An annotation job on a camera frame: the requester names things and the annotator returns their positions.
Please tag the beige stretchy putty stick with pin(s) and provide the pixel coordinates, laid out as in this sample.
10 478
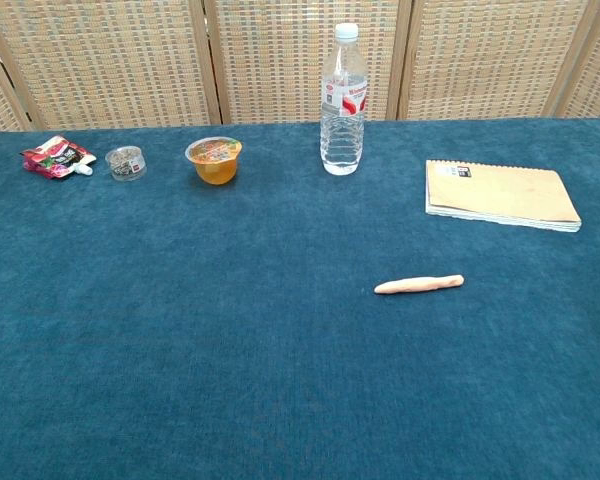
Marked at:
420 284

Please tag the blue velvet tablecloth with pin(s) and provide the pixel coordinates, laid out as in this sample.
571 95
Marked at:
230 325

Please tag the orange jelly cup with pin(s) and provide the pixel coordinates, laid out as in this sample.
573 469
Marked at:
215 162

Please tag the clear plastic water bottle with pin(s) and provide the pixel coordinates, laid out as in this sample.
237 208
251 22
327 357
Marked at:
342 120

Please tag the clear round clip container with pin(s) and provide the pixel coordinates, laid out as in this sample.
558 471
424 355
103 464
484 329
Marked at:
126 164

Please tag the tan spiral notebook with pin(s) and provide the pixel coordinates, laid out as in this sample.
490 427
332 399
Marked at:
500 195

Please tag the woven wooden folding screen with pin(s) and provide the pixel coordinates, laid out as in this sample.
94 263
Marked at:
120 60

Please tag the red snack pouch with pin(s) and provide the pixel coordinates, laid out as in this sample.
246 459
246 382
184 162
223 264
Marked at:
55 157

